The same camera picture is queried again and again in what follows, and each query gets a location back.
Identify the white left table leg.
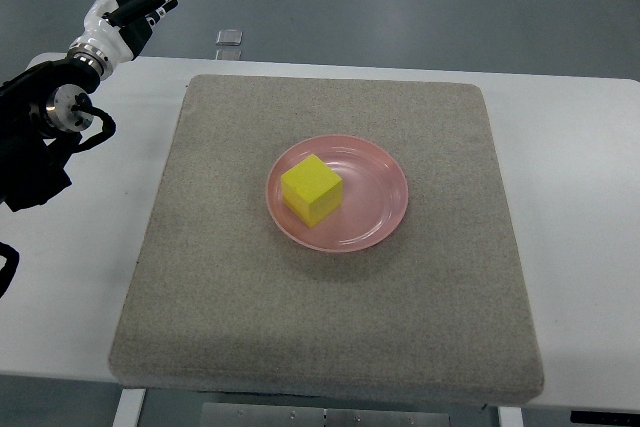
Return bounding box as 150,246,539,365
112,389,146,427

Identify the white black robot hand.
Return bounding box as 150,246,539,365
67,0,178,79

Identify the yellow block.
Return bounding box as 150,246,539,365
280,154,343,228

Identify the beige fabric mat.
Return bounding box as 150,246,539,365
109,75,544,405

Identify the pink plate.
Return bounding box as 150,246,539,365
265,135,409,253

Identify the floor socket plate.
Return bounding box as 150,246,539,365
215,49,242,61
216,29,243,46

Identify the metal base plate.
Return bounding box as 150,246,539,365
200,403,451,427

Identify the white table leg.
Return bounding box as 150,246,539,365
498,407,524,427
112,389,146,427

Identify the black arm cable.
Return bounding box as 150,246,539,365
0,241,21,299

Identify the upper floor socket plate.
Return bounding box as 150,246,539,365
216,29,243,46

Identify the white right table leg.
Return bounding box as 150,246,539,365
498,407,524,427

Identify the lower floor socket plate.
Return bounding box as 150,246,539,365
215,49,242,61

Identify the black label strip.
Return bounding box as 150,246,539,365
570,410,640,427

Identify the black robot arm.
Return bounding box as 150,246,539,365
1,54,116,212

